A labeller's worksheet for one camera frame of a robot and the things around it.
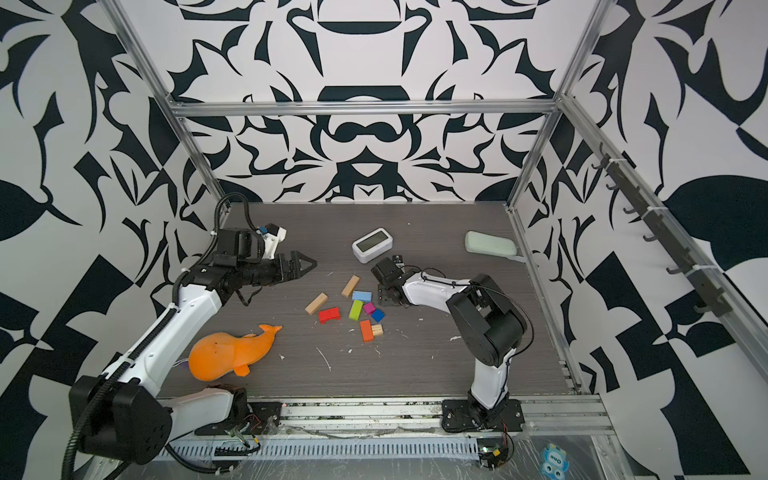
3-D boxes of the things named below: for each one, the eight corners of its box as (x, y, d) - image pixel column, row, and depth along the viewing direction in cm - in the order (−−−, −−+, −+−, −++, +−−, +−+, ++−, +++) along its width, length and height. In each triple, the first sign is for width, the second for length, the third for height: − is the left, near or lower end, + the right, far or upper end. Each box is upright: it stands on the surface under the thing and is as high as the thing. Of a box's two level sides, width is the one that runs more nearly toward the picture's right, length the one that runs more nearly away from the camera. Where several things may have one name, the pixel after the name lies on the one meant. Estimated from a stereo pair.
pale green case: (463, 254, 109) (465, 247, 106) (464, 236, 114) (467, 229, 111) (521, 264, 107) (525, 258, 103) (520, 246, 112) (524, 239, 109)
